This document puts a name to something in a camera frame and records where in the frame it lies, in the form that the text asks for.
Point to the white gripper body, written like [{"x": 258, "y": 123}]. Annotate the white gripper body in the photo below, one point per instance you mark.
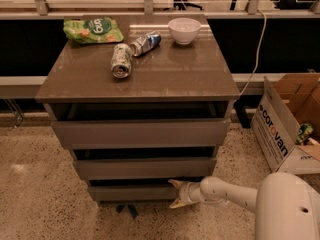
[{"x": 187, "y": 192}]

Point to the grey bottom drawer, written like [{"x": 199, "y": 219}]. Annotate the grey bottom drawer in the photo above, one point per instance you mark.
[{"x": 133, "y": 193}]

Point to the grey drawer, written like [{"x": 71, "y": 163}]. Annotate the grey drawer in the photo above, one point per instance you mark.
[
  {"x": 133, "y": 193},
  {"x": 140, "y": 134},
  {"x": 144, "y": 168}
]

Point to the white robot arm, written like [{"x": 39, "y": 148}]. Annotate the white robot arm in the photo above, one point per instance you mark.
[{"x": 285, "y": 206}]

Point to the grey middle drawer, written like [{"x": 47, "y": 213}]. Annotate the grey middle drawer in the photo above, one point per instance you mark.
[{"x": 144, "y": 168}]

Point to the grey top drawer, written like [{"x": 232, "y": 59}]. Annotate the grey top drawer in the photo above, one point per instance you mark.
[{"x": 140, "y": 134}]

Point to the grey drawer cabinet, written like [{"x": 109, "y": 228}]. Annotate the grey drawer cabinet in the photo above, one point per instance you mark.
[{"x": 171, "y": 82}]

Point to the cardboard box with lettering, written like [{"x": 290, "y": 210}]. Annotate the cardboard box with lettering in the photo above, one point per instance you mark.
[{"x": 285, "y": 106}]

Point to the green can in box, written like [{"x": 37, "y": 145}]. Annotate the green can in box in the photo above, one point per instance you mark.
[{"x": 305, "y": 130}]

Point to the green crushed soda can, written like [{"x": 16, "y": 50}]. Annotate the green crushed soda can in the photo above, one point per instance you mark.
[{"x": 121, "y": 61}]

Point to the silver blue crushed can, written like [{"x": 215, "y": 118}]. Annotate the silver blue crushed can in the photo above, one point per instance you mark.
[{"x": 145, "y": 43}]

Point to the white bowl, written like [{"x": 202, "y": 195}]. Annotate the white bowl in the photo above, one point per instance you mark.
[{"x": 184, "y": 30}]

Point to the green snack bag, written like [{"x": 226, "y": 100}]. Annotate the green snack bag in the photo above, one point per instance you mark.
[{"x": 93, "y": 31}]

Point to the metal window railing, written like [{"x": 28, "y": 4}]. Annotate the metal window railing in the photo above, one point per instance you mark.
[{"x": 211, "y": 8}]

